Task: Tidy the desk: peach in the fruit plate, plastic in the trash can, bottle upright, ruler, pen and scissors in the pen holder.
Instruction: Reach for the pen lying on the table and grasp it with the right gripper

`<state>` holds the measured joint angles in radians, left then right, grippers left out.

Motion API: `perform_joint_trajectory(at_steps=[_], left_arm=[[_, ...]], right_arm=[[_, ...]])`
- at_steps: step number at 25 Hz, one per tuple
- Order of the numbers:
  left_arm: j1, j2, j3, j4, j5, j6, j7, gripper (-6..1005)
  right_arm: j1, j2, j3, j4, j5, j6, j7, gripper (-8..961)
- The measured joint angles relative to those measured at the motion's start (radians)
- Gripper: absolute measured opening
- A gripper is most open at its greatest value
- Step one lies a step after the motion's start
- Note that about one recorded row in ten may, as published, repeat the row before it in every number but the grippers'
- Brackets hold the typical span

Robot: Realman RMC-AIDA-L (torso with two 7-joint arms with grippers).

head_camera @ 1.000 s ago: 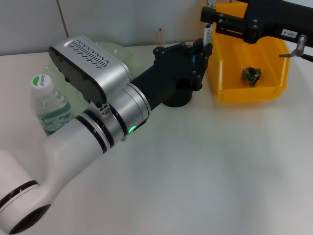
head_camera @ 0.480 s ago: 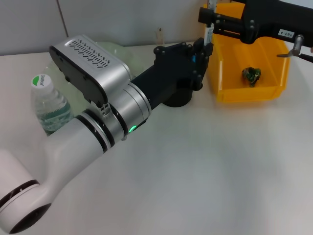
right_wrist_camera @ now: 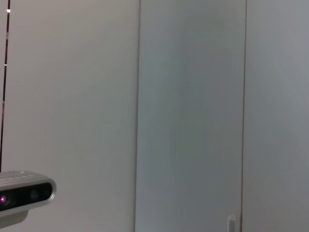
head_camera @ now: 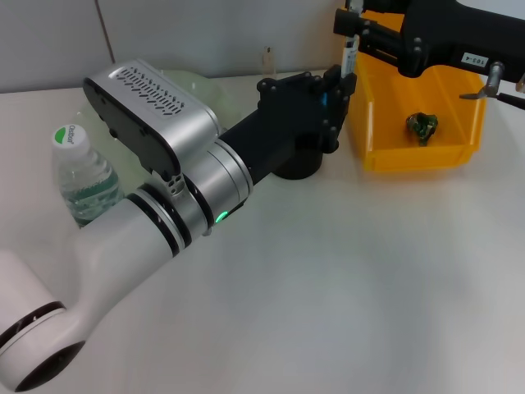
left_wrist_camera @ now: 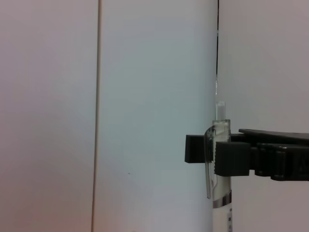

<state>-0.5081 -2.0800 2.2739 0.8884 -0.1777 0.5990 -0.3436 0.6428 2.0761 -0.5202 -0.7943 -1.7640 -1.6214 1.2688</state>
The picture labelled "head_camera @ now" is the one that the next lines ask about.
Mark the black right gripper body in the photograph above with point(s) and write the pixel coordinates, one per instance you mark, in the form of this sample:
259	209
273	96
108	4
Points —
451	33

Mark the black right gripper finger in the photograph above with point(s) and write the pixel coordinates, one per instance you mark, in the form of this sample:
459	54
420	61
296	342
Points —
385	5
369	35

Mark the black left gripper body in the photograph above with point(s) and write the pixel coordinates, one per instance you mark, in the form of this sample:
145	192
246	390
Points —
287	115

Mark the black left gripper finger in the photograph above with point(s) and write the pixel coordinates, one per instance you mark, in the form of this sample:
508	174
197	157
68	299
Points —
334	123
336	84

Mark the grey white pen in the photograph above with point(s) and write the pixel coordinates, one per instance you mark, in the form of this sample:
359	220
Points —
348	57

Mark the transparent plastic ruler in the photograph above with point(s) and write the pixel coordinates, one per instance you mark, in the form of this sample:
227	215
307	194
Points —
267	61

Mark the green plastic wrapper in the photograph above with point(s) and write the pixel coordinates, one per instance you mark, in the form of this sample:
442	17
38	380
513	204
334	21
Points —
421	127

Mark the clear bottle with green label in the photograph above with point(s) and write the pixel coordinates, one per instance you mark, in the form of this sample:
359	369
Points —
82	180

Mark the black mesh pen holder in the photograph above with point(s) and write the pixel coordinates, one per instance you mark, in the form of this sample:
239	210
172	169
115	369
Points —
303	164

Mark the translucent green fruit bowl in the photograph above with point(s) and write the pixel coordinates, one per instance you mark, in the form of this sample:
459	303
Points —
205	90

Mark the yellow plastic bin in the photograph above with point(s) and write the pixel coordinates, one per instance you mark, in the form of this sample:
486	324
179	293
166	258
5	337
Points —
410	135

